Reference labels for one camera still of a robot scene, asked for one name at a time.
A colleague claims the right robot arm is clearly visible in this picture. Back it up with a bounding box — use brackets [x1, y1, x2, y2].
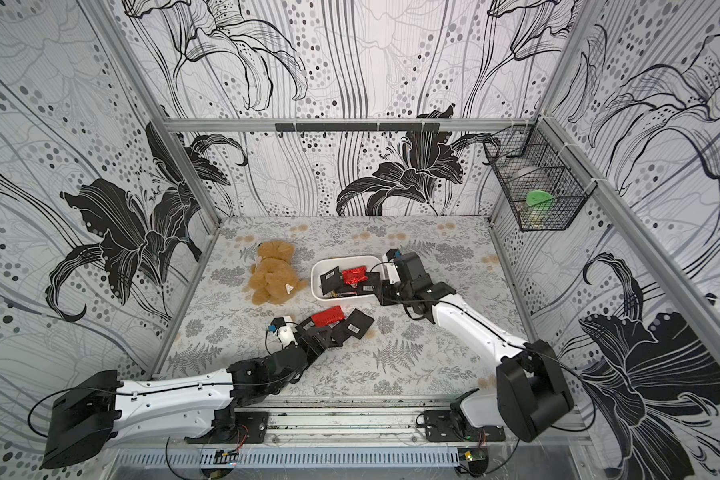
[377, 249, 574, 442]

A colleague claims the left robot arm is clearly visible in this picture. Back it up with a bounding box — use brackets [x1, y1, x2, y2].
[41, 332, 336, 470]

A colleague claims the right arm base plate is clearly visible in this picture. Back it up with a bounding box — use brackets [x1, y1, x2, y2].
[415, 409, 506, 445]

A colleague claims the black wire basket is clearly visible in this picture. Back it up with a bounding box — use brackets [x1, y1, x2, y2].
[482, 119, 589, 232]

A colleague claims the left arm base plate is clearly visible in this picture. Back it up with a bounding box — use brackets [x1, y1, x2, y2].
[185, 410, 270, 445]

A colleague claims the white plastic storage box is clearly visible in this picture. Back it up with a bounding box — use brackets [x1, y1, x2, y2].
[310, 255, 382, 307]

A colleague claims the red foil tea bag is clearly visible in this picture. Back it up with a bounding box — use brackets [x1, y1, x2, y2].
[341, 266, 368, 287]
[310, 305, 345, 328]

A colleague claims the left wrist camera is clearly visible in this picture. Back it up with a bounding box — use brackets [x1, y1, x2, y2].
[268, 316, 296, 349]

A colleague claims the brown teddy bear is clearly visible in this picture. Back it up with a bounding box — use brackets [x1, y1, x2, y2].
[248, 240, 308, 305]

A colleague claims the black tea bag pile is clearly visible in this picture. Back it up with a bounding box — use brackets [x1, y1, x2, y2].
[320, 267, 345, 296]

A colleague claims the green lid cup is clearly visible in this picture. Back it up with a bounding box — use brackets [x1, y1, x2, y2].
[526, 190, 556, 227]

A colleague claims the black barcode tea bag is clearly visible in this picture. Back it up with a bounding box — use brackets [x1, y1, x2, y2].
[344, 309, 375, 339]
[356, 272, 381, 296]

